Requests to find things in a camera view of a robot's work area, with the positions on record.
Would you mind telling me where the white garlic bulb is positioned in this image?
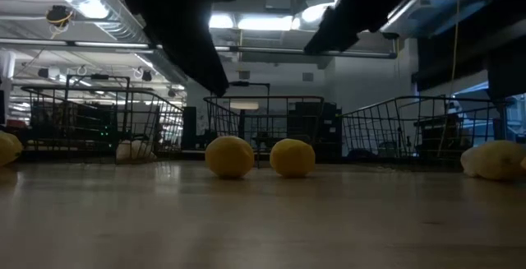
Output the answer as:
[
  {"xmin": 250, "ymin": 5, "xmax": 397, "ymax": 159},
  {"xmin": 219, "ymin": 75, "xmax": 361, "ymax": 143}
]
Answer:
[
  {"xmin": 133, "ymin": 139, "xmax": 158, "ymax": 163},
  {"xmin": 115, "ymin": 140, "xmax": 136, "ymax": 165},
  {"xmin": 459, "ymin": 147, "xmax": 480, "ymax": 179}
]

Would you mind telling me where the pale yellow lemon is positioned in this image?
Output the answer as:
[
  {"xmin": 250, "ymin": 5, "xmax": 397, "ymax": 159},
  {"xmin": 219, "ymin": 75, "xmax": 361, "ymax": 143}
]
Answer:
[{"xmin": 472, "ymin": 139, "xmax": 526, "ymax": 182}]

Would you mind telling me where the ceiling light panel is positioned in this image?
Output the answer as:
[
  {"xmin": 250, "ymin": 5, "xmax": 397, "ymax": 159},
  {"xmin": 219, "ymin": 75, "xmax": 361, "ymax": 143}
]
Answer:
[{"xmin": 208, "ymin": 12, "xmax": 298, "ymax": 32}]

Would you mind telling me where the black tower cabinet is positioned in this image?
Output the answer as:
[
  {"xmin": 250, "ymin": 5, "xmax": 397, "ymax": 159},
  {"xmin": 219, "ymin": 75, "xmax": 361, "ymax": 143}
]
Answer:
[{"xmin": 182, "ymin": 105, "xmax": 198, "ymax": 151}]

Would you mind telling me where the black equipment rack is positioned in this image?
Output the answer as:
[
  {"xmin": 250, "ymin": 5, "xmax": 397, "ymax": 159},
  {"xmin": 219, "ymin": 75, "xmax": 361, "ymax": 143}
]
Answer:
[{"xmin": 287, "ymin": 101, "xmax": 344, "ymax": 164}]

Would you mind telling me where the black server rack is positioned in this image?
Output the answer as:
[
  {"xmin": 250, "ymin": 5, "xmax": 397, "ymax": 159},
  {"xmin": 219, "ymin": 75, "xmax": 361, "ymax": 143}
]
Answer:
[{"xmin": 28, "ymin": 100, "xmax": 120, "ymax": 149}]

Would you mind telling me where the grey ceiling pipe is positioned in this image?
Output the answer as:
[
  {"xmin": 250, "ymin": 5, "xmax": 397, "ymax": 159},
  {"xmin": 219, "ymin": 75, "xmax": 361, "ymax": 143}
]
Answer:
[{"xmin": 0, "ymin": 37, "xmax": 399, "ymax": 59}]

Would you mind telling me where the wire mesh basket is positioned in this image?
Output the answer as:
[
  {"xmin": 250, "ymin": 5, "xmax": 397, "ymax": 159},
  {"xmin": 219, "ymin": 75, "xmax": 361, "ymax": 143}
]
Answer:
[
  {"xmin": 20, "ymin": 84, "xmax": 185, "ymax": 164},
  {"xmin": 339, "ymin": 95, "xmax": 513, "ymax": 167},
  {"xmin": 203, "ymin": 95, "xmax": 325, "ymax": 167}
]

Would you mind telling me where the yellow hanging cable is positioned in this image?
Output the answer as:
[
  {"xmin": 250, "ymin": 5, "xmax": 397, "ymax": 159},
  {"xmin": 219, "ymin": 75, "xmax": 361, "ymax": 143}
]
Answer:
[{"xmin": 436, "ymin": 0, "xmax": 464, "ymax": 157}]

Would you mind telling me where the black yellow cable reel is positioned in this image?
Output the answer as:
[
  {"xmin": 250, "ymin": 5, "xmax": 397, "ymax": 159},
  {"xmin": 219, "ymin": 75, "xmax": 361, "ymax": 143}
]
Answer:
[{"xmin": 44, "ymin": 4, "xmax": 76, "ymax": 30}]

